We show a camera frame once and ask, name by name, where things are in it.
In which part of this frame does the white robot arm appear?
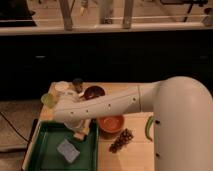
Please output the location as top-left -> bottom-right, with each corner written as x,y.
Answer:
53,76 -> 213,171

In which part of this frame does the green plastic tray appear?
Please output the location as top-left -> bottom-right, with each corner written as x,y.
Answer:
23,121 -> 98,171

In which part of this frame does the blue grey sponge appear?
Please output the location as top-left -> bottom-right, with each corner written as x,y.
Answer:
57,139 -> 80,163

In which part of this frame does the small green cup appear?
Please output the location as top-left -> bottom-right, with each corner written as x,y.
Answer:
41,93 -> 55,108

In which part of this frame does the dark purple bowl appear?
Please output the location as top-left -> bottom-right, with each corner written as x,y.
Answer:
84,86 -> 105,100

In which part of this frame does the orange bowl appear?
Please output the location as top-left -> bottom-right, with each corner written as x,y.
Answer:
97,116 -> 125,134

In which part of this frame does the white round container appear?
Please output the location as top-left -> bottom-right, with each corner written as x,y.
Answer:
54,81 -> 69,94

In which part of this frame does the dark small jar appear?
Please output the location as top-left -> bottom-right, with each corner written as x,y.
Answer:
72,78 -> 83,93

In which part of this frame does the green chili pepper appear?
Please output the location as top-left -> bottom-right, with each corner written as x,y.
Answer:
145,116 -> 154,142

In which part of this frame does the black cable left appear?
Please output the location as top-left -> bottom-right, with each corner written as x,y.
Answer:
0,112 -> 31,144

